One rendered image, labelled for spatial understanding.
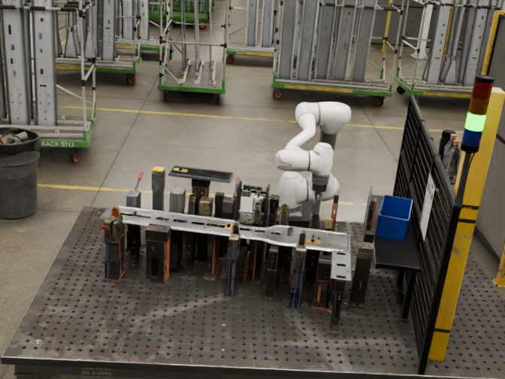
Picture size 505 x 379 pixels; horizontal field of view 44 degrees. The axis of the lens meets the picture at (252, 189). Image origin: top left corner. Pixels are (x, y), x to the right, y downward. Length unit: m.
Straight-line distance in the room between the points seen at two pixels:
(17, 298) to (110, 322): 1.66
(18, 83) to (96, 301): 4.32
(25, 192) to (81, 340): 2.90
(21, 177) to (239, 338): 3.15
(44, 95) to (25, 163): 1.77
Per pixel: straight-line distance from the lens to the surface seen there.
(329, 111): 3.67
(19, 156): 5.66
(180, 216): 3.57
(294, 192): 4.03
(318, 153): 3.16
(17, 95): 7.40
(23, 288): 4.90
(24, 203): 5.88
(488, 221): 5.80
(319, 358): 3.06
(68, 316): 3.30
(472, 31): 11.19
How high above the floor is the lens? 2.54
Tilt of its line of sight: 23 degrees down
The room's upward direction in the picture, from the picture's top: 5 degrees clockwise
